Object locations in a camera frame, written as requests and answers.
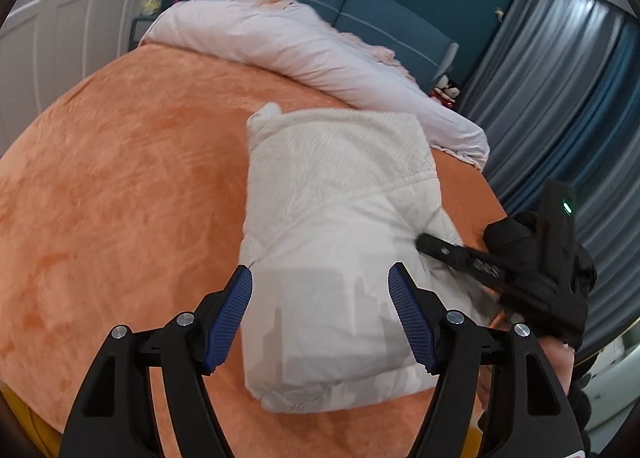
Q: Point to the yellow cloth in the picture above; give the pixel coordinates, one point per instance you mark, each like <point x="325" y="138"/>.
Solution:
<point x="30" y="418"/>

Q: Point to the grey blue curtain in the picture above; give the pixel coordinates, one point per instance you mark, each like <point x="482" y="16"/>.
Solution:
<point x="560" y="97"/>

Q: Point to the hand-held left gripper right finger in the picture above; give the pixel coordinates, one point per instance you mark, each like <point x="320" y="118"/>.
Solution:
<point x="412" y="318"/>

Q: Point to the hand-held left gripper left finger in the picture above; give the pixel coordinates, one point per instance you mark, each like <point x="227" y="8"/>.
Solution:
<point x="227" y="318"/>

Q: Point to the dark nightstand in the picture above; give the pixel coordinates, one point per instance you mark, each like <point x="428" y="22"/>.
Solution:
<point x="142" y="30"/>

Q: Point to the white wardrobe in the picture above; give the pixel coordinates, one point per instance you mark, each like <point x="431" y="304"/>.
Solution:
<point x="65" y="12"/>

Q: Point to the blue upholstered headboard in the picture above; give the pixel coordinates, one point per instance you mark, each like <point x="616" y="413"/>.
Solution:
<point x="350" y="2"/>

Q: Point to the red white plush toy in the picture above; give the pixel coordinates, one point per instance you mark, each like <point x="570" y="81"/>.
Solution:
<point x="446" y="87"/>

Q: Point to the yellow tissue box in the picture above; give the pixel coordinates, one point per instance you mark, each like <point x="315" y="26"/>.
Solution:
<point x="150" y="2"/>

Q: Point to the pink duvet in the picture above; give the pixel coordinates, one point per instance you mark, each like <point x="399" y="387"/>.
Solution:
<point x="320" y="57"/>

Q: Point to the cream puffer jacket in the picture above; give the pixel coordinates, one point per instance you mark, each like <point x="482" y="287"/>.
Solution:
<point x="345" y="258"/>

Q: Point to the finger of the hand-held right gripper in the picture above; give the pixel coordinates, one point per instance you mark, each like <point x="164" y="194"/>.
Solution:
<point x="450" y="253"/>

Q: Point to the orange fleece blanket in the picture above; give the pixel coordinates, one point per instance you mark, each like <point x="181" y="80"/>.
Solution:
<point x="130" y="198"/>

